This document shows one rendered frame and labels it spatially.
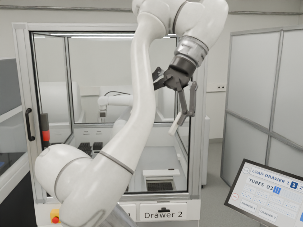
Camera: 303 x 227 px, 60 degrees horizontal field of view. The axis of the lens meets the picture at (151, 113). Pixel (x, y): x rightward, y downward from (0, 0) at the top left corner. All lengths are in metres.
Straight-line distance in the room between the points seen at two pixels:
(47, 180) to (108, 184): 0.18
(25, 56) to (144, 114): 1.00
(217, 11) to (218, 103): 4.44
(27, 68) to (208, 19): 1.05
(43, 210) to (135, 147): 1.26
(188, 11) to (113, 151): 0.45
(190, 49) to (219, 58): 4.33
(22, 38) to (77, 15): 3.16
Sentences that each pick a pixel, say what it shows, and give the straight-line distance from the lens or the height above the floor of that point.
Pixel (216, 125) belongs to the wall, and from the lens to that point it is 5.31.
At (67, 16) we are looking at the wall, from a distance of 4.68.
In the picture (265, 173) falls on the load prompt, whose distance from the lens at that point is 1.68.
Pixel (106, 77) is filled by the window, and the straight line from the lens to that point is 1.47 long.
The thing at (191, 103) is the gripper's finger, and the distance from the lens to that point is 0.73.
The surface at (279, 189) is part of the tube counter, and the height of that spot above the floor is 1.12.
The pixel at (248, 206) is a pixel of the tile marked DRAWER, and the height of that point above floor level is 1.00.
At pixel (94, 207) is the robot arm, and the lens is 0.62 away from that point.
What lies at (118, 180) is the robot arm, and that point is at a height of 1.58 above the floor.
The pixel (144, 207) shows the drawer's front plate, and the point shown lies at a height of 0.91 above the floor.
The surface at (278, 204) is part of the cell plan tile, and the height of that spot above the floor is 1.06.
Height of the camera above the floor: 1.87
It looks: 14 degrees down
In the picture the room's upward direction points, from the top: straight up
